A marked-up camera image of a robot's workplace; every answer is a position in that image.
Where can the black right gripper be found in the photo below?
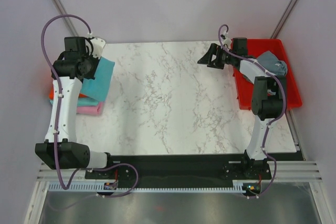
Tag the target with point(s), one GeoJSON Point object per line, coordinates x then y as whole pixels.
{"type": "Point", "coordinates": [216, 50]}

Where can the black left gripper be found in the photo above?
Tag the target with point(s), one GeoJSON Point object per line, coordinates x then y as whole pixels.
{"type": "Point", "coordinates": [96, 61]}

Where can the teal t shirt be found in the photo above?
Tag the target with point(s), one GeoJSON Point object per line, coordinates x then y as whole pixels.
{"type": "Point", "coordinates": [98, 88]}
{"type": "Point", "coordinates": [80, 102]}

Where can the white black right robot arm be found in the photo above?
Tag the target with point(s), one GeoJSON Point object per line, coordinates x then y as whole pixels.
{"type": "Point", "coordinates": [269, 98]}

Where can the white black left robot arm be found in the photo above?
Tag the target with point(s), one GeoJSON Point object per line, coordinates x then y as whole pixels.
{"type": "Point", "coordinates": [60, 149]}

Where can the folded teal t shirt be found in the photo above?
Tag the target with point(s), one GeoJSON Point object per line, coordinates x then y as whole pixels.
{"type": "Point", "coordinates": [80, 102]}

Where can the folded pink t shirt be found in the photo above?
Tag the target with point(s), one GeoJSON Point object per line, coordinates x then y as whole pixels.
{"type": "Point", "coordinates": [91, 110]}

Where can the folded red t shirt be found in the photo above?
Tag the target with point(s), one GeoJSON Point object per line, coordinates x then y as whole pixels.
{"type": "Point", "coordinates": [51, 95]}

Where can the grey t shirt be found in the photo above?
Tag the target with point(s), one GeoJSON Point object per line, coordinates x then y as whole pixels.
{"type": "Point", "coordinates": [268, 61]}

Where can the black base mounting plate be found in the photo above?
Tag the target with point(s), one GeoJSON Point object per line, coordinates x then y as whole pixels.
{"type": "Point", "coordinates": [212, 166]}

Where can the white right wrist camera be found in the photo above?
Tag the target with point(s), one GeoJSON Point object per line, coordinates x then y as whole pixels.
{"type": "Point", "coordinates": [226, 41]}

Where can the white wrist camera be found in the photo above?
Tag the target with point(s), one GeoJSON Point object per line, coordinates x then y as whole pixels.
{"type": "Point", "coordinates": [226, 41]}
{"type": "Point", "coordinates": [98, 45]}

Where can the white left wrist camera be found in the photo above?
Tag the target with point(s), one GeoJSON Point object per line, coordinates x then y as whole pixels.
{"type": "Point", "coordinates": [98, 45]}

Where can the grey slotted cable duct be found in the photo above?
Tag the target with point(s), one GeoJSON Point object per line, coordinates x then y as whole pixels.
{"type": "Point", "coordinates": [152, 184]}

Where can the aluminium frame rail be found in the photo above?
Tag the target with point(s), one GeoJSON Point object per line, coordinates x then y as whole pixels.
{"type": "Point", "coordinates": [287, 171]}

